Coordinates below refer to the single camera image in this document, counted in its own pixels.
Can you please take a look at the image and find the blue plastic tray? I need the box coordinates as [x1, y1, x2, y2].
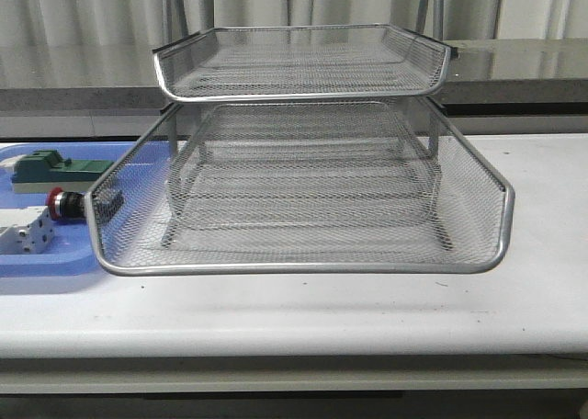
[1, 140, 172, 277]

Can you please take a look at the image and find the grey stone back counter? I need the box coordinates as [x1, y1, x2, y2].
[1, 39, 587, 142]

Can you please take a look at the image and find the white circuit breaker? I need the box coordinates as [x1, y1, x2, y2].
[1, 206, 55, 255]

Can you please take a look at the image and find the red emergency stop push button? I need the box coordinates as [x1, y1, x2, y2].
[48, 187, 126, 226]

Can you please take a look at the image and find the silver mesh tray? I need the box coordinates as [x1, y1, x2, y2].
[169, 168, 437, 230]
[85, 97, 515, 277]
[153, 24, 455, 104]

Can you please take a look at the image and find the green and beige terminal block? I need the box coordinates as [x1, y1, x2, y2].
[11, 150, 113, 194]

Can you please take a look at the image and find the white pleated curtain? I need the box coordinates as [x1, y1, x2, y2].
[1, 0, 587, 47]

